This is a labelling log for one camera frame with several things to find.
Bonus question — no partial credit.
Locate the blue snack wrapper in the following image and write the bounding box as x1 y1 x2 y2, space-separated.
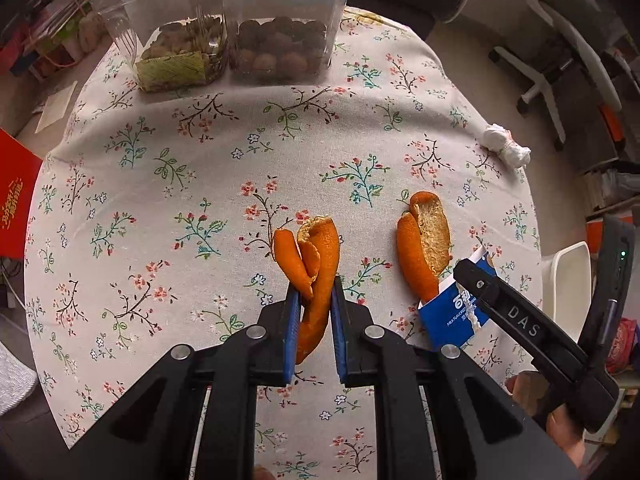
418 274 488 350

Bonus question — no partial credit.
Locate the white tissue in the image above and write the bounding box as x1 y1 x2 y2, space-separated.
480 124 532 169

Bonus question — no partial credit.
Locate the orange peel piece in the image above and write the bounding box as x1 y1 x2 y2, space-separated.
396 191 451 304
272 216 340 364

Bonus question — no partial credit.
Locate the white trash bin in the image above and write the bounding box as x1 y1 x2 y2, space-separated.
541 240 591 342

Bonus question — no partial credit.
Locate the person's right hand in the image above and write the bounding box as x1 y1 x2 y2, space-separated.
506 370 586 467

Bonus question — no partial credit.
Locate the floral tablecloth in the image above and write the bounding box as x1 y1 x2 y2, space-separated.
25 11 542 479

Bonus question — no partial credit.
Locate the red and white box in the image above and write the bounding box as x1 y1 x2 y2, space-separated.
0 130 42 260

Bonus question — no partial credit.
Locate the white office chair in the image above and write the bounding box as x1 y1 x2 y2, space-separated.
488 0 639 150

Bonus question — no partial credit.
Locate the clear jar with cashews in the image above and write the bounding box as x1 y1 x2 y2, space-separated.
91 0 228 93

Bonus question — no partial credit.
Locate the clear jar with brown nuts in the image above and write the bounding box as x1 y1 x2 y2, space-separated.
224 0 347 84

